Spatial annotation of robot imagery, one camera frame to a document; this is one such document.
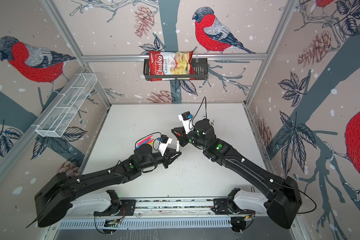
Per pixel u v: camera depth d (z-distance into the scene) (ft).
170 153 2.19
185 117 1.97
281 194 1.29
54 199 1.32
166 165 2.16
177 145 2.30
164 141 2.13
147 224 2.29
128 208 2.40
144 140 3.23
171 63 2.87
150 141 3.24
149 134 1.81
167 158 2.12
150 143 3.21
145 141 3.21
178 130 2.16
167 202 2.52
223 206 2.39
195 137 1.98
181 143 2.04
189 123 1.94
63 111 2.50
